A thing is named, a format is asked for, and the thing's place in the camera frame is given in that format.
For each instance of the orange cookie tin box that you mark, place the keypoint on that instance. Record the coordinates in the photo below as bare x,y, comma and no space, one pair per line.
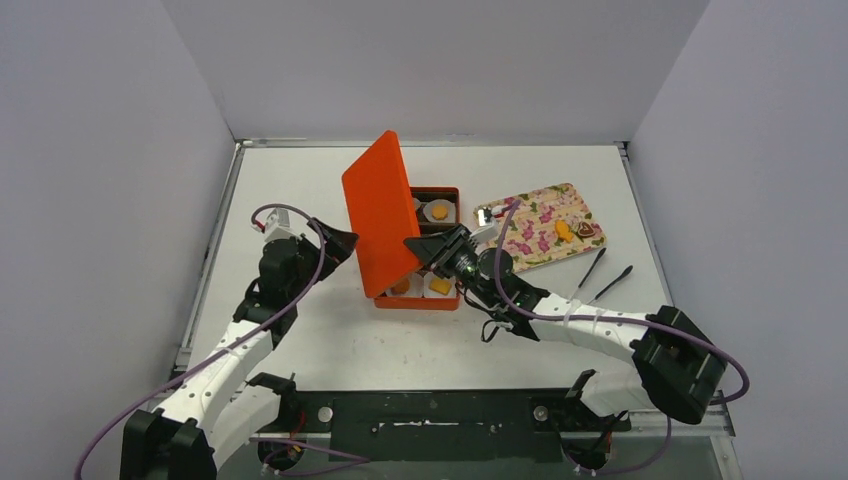
420,196

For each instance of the aluminium frame rail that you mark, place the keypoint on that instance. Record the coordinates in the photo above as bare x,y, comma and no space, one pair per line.
437,141

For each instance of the yellow fish cookie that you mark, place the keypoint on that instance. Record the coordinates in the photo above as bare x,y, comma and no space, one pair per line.
563,231

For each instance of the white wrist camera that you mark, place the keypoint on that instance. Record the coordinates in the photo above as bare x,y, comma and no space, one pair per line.
273,221
487,223

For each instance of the chocolate heart cookie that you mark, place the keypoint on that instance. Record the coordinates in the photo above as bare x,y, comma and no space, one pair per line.
584,230

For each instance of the small orange cookie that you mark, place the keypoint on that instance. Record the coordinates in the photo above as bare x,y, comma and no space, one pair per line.
401,288

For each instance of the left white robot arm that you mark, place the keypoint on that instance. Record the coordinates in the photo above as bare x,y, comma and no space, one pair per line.
222,401

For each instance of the floral tray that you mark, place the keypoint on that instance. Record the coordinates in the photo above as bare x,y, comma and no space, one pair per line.
531,239

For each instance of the round orange cookie top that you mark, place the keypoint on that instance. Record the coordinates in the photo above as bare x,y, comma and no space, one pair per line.
439,212

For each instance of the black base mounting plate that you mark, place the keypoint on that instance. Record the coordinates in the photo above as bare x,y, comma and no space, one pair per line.
446,425

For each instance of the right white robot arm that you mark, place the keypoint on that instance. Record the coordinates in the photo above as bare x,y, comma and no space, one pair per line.
672,365

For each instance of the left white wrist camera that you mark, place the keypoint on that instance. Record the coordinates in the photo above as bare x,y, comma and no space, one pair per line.
273,221

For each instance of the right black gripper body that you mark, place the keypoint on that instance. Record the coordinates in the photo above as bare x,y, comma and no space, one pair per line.
444,250

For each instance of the orange tin lid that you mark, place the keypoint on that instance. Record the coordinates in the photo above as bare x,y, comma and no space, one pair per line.
381,211

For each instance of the metal tongs with black tips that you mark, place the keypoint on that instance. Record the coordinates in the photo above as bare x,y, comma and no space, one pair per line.
602,276

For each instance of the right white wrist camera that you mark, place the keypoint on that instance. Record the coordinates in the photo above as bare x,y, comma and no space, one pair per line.
487,223

